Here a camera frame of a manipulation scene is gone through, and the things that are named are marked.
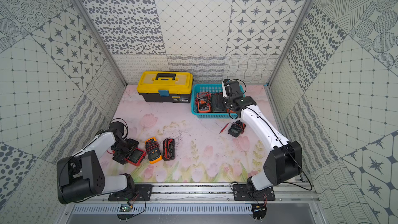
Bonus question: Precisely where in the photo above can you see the dark green wide multimeter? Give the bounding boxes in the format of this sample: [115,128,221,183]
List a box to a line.
[210,92,227,113]

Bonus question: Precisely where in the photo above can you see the small black multimeter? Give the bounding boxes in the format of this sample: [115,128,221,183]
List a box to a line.
[228,120,246,138]

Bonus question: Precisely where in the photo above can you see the yellow orange multimeter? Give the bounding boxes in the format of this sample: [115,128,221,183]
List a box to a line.
[145,138,162,164]

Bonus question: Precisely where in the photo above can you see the orange red multimeter pair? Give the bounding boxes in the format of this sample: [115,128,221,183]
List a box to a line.
[195,92,211,114]

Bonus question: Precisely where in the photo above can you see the black multimeter red leads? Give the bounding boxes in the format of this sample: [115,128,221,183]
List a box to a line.
[162,139,175,161]

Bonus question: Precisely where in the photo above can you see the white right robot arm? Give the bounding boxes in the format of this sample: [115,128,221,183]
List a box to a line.
[222,79,303,191]

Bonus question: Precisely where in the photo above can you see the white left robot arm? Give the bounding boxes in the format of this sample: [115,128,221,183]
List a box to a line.
[57,118,138,204]

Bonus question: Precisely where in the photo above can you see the teal plastic basket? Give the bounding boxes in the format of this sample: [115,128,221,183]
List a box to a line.
[191,84,237,119]

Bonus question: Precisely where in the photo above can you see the yellow black toolbox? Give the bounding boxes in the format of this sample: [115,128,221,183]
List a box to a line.
[137,71,193,103]

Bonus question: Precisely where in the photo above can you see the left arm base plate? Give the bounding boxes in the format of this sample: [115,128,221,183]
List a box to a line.
[108,184,153,202]

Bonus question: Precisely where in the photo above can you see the aluminium mounting rail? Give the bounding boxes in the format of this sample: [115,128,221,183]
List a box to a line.
[63,183,320,216]

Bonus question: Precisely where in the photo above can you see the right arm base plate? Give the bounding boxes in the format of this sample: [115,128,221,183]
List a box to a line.
[230,182,276,202]

